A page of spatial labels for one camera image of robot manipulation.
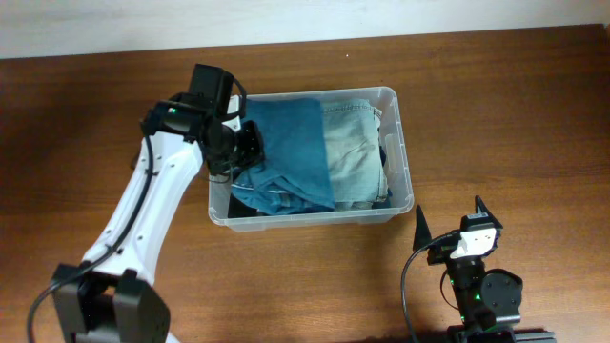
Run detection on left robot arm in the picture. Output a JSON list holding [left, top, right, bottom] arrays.
[[34, 64, 264, 342]]

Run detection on dark blue jeans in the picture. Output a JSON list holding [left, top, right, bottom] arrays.
[[232, 98, 336, 215]]

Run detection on teal blue garment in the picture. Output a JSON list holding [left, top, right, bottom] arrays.
[[372, 109, 393, 209]]

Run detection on clear plastic storage bin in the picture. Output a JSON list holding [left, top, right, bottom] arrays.
[[208, 86, 415, 232]]

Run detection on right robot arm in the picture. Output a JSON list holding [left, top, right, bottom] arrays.
[[400, 195, 557, 343]]

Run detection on light blue jeans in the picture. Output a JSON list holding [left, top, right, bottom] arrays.
[[322, 99, 389, 211]]

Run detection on large black garment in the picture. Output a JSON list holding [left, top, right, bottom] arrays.
[[227, 194, 258, 218]]

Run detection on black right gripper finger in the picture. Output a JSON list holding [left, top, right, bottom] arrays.
[[475, 195, 503, 229], [413, 205, 432, 252]]

